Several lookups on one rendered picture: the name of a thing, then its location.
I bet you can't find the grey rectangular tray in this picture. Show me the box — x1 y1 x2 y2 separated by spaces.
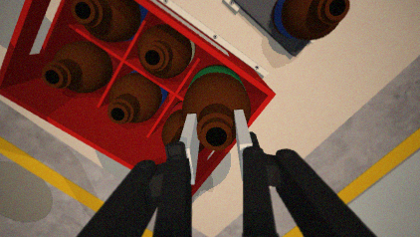
233 0 310 57

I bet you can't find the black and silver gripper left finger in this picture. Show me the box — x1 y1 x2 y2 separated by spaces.
77 114 200 237

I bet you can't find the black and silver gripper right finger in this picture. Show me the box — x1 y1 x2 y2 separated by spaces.
234 110 377 237

